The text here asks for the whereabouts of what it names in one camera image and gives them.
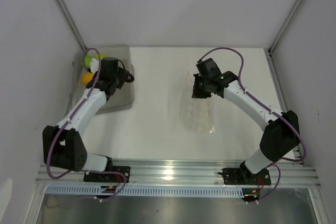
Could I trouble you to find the aluminium frame post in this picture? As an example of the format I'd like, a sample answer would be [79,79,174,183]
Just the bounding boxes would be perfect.
[268,0,306,55]
[55,0,87,50]

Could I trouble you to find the slotted white cable duct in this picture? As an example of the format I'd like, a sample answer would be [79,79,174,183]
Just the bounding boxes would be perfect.
[46,184,244,198]

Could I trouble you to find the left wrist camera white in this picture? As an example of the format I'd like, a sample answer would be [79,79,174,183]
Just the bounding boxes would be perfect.
[89,58,101,74]

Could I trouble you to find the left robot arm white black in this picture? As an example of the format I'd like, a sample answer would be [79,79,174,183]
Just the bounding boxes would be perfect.
[42,57,134,182]

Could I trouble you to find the clear zip top bag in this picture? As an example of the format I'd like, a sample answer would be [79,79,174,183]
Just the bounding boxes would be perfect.
[179,71,215,134]

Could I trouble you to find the left aluminium frame post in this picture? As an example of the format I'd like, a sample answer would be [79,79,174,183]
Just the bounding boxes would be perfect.
[55,0,87,50]

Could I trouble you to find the right aluminium frame post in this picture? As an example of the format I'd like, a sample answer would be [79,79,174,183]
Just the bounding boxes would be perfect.
[268,0,306,55]

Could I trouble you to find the yellow-green toy pear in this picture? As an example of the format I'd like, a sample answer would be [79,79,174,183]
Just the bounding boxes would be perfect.
[96,54,106,60]

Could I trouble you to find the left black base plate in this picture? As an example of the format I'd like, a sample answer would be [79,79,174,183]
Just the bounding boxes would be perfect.
[83,166,131,183]

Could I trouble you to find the clear plastic container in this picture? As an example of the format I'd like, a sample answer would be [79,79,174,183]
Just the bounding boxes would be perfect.
[69,44,135,114]

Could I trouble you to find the green toy fruit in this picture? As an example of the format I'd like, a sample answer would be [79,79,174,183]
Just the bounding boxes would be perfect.
[82,55,92,69]

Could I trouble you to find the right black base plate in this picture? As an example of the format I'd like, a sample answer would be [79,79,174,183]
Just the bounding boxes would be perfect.
[217,168,271,186]

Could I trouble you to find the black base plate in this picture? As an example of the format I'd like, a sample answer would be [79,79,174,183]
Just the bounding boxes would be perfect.
[217,168,271,186]
[83,166,131,183]

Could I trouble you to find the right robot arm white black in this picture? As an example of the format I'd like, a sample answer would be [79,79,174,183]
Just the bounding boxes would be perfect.
[192,58,300,184]

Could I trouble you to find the orange toy lemon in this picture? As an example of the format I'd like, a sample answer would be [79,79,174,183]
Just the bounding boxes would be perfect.
[81,72,94,86]

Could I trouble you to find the aluminium mounting rail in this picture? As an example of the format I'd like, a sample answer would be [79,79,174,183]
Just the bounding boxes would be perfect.
[35,158,322,188]

